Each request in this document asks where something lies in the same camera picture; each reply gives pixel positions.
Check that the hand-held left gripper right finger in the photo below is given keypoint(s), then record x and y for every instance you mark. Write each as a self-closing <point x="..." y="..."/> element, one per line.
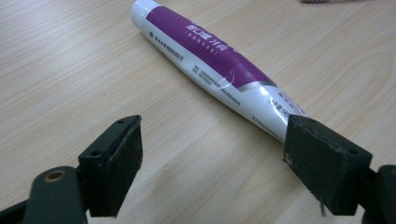
<point x="323" y="161"/>

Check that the white and purple toothpaste tube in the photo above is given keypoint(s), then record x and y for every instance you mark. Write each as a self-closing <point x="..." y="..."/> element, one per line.
<point x="211" y="59"/>

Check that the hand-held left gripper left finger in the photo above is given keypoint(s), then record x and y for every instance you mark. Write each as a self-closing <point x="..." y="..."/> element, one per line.
<point x="115" y="168"/>

